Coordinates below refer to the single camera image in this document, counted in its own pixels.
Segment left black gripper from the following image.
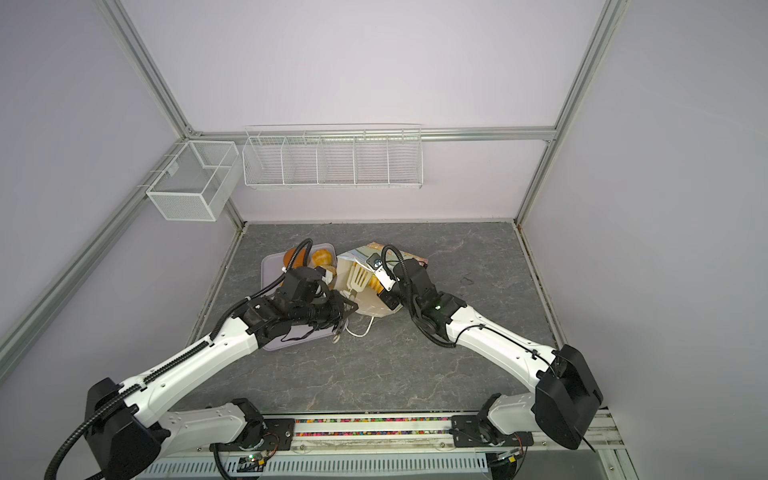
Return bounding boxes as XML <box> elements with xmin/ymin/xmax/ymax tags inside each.
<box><xmin>292</xmin><ymin>289</ymin><xmax>358</xmax><ymax>329</ymax></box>

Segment small white mesh basket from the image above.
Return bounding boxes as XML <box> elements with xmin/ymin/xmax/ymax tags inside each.
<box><xmin>147</xmin><ymin>140</ymin><xmax>243</xmax><ymax>222</ymax></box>

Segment long white wire basket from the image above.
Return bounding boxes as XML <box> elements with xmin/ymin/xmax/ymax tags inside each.
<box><xmin>242</xmin><ymin>123</ymin><xmax>424</xmax><ymax>189</ymax></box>

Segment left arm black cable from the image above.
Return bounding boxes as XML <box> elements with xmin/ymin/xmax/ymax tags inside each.
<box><xmin>43</xmin><ymin>238</ymin><xmax>315</xmax><ymax>480</ymax></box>

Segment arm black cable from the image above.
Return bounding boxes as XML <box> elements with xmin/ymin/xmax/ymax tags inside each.
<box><xmin>43</xmin><ymin>238</ymin><xmax>315</xmax><ymax>480</ymax></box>
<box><xmin>380</xmin><ymin>243</ymin><xmax>460</xmax><ymax>349</ymax></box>

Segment cream and steel tongs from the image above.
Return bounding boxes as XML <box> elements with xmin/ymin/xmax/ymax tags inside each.
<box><xmin>332</xmin><ymin>258</ymin><xmax>373</xmax><ymax>344</ymax></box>

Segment orange fake croissant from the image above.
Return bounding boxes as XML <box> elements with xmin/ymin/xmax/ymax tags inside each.
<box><xmin>311</xmin><ymin>249</ymin><xmax>334</xmax><ymax>267</ymax></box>

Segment printed paper gift bag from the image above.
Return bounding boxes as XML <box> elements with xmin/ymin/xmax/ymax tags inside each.
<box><xmin>335</xmin><ymin>242</ymin><xmax>401</xmax><ymax>325</ymax></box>

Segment yellow fake bread in bag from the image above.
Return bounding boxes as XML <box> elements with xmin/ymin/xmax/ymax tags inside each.
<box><xmin>370</xmin><ymin>277</ymin><xmax>384</xmax><ymax>294</ymax></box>

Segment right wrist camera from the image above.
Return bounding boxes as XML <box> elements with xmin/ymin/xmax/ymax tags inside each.
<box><xmin>367</xmin><ymin>253</ymin><xmax>396</xmax><ymax>291</ymax></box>

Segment lavender plastic tray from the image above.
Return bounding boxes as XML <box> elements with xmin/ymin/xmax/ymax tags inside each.
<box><xmin>260</xmin><ymin>243</ymin><xmax>337</xmax><ymax>351</ymax></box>

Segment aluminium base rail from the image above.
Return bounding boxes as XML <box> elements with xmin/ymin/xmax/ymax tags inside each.
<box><xmin>146</xmin><ymin>403</ymin><xmax>623</xmax><ymax>463</ymax></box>

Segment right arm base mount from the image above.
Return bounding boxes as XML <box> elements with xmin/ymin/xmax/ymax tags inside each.
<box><xmin>449</xmin><ymin>415</ymin><xmax>534</xmax><ymax>448</ymax></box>

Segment brown round fake bun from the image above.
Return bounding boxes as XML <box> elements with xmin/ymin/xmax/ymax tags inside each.
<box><xmin>282</xmin><ymin>247</ymin><xmax>306</xmax><ymax>269</ymax></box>

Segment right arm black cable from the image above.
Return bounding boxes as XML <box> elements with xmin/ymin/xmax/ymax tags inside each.
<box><xmin>380</xmin><ymin>243</ymin><xmax>460</xmax><ymax>349</ymax></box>

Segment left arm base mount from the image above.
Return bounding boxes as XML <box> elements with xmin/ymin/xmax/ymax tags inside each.
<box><xmin>219</xmin><ymin>417</ymin><xmax>296</xmax><ymax>452</ymax></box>

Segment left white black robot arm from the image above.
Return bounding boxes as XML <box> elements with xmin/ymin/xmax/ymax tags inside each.
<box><xmin>83</xmin><ymin>267</ymin><xmax>358</xmax><ymax>479</ymax></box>

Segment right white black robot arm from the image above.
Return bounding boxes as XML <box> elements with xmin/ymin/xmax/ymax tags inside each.
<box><xmin>375</xmin><ymin>259</ymin><xmax>604</xmax><ymax>450</ymax></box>

